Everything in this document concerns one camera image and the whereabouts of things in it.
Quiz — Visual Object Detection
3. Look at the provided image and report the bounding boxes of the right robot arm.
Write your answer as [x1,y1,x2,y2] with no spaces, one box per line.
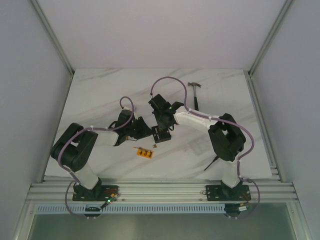
[148,94,246,200]

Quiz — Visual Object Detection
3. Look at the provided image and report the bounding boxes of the claw hammer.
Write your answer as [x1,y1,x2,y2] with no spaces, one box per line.
[187,82,202,111]

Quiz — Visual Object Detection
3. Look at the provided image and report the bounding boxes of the aluminium rail frame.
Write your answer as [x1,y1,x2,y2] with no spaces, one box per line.
[26,177,298,203]

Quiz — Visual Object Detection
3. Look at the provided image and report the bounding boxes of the orange handled screwdriver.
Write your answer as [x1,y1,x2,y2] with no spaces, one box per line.
[203,156,219,171]

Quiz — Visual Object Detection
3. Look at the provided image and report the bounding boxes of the black fuse box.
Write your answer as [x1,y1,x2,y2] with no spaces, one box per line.
[151,126,172,144]

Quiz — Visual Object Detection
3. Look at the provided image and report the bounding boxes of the white cable duct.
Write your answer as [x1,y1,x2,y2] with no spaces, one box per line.
[34,203,252,215]

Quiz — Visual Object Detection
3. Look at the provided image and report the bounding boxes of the orange terminal block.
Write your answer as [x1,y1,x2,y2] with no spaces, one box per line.
[134,147,154,159]

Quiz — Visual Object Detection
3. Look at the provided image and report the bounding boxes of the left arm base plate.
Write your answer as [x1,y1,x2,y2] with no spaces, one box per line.
[72,185,119,202]

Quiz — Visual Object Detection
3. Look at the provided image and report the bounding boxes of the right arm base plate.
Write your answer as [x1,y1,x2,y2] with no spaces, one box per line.
[205,184,252,202]

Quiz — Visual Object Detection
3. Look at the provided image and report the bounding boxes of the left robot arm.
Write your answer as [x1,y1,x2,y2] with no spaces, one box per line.
[50,109,153,201]

